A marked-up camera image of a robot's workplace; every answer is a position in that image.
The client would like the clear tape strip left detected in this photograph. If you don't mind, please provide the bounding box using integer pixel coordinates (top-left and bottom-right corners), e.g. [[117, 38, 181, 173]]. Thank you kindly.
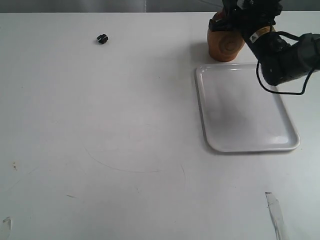
[[0, 216, 12, 240]]

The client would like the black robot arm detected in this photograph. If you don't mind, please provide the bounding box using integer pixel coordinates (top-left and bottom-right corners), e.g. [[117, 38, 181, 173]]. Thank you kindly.
[[208, 0, 320, 86]]

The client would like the brown wooden mortar cup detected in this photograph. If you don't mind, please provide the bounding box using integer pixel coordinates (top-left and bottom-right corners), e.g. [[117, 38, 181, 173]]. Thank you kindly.
[[207, 8, 245, 62]]

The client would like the white rectangular tray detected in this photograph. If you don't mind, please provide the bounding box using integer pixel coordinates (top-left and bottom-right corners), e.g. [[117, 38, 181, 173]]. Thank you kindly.
[[195, 63, 301, 153]]

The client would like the clear tape strip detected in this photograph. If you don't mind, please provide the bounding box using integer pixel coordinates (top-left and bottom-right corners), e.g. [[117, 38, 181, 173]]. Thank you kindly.
[[265, 192, 290, 240], [0, 216, 12, 240]]

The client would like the clear tape strip right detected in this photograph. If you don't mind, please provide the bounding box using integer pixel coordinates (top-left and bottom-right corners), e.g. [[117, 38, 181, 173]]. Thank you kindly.
[[265, 192, 290, 240]]

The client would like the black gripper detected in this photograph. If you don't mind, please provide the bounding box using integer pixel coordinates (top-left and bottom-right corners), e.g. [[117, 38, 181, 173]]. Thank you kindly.
[[208, 0, 283, 38]]

